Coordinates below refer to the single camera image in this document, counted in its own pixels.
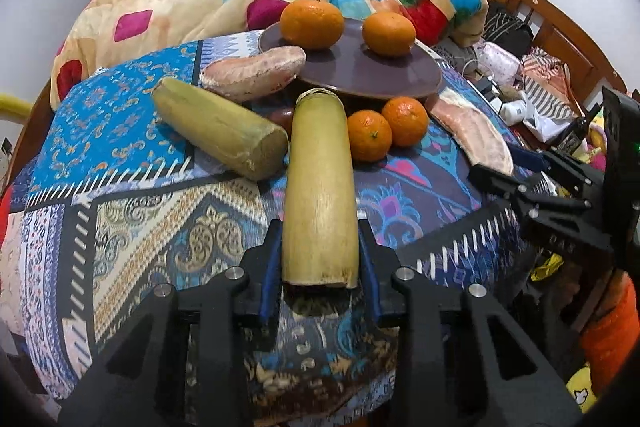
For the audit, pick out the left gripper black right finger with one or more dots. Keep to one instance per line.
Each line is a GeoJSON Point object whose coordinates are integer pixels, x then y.
{"type": "Point", "coordinates": [461, 358]}

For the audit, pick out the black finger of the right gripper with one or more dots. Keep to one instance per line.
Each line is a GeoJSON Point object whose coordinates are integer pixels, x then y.
{"type": "Point", "coordinates": [576, 177]}
{"type": "Point", "coordinates": [523, 196]}

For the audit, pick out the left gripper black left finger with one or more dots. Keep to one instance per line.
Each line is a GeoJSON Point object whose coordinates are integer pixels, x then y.
{"type": "Point", "coordinates": [139, 377]}

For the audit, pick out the small mandarin orange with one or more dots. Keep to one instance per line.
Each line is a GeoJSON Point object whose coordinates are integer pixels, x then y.
{"type": "Point", "coordinates": [370, 136]}
{"type": "Point", "coordinates": [408, 120]}

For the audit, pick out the dark red plum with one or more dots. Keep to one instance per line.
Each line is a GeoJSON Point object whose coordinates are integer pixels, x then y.
{"type": "Point", "coordinates": [283, 117]}

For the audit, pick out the wooden bed headboard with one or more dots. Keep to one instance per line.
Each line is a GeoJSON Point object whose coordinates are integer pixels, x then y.
{"type": "Point", "coordinates": [561, 37]}

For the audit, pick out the blue patterned bed cloth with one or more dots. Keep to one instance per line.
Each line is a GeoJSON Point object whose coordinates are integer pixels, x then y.
{"type": "Point", "coordinates": [116, 203]}

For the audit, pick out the large orange on plate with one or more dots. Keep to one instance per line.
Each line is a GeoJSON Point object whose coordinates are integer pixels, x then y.
{"type": "Point", "coordinates": [311, 24]}
{"type": "Point", "coordinates": [388, 34]}

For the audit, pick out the dark purple round plate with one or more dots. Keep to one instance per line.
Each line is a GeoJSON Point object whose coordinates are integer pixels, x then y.
{"type": "Point", "coordinates": [350, 68]}

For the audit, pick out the yellow foam tube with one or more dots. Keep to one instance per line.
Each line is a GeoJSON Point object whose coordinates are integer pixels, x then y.
{"type": "Point", "coordinates": [14, 109]}

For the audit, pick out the colourful patchwork fleece blanket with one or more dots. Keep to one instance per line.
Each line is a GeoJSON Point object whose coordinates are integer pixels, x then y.
{"type": "Point", "coordinates": [111, 32]}

